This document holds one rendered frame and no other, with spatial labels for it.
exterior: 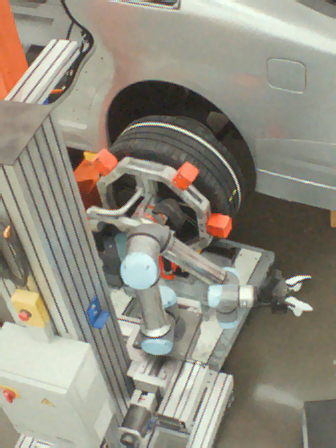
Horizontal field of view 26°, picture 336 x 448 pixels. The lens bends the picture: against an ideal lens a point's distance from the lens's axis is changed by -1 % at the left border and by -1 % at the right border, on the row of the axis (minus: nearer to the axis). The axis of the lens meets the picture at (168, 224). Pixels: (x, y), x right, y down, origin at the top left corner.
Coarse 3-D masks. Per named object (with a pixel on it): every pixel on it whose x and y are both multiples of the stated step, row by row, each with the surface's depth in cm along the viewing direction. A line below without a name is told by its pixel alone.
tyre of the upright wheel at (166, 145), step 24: (144, 120) 332; (168, 120) 326; (120, 144) 326; (144, 144) 317; (168, 144) 316; (192, 144) 318; (216, 144) 324; (216, 168) 320; (216, 192) 317; (240, 192) 335; (216, 240) 340
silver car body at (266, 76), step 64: (64, 0) 322; (128, 0) 303; (192, 0) 290; (256, 0) 282; (320, 0) 422; (128, 64) 326; (192, 64) 309; (256, 64) 293; (320, 64) 279; (64, 128) 380; (256, 128) 319; (320, 128) 302; (320, 192) 329
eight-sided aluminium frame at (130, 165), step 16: (128, 160) 320; (112, 176) 326; (144, 176) 316; (160, 176) 311; (112, 192) 344; (176, 192) 314; (192, 192) 316; (112, 208) 350; (208, 208) 319; (192, 240) 341; (208, 240) 329
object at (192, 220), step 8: (144, 160) 322; (152, 160) 320; (120, 176) 347; (128, 176) 356; (112, 184) 345; (120, 184) 347; (128, 184) 356; (136, 184) 362; (160, 184) 335; (192, 184) 319; (120, 192) 352; (128, 192) 347; (120, 200) 352; (128, 200) 356; (136, 200) 361; (176, 200) 336; (184, 208) 340; (192, 208) 365; (192, 216) 341; (168, 224) 360; (184, 224) 358; (192, 224) 356; (176, 232) 356; (184, 232) 353; (192, 232) 350; (184, 240) 351
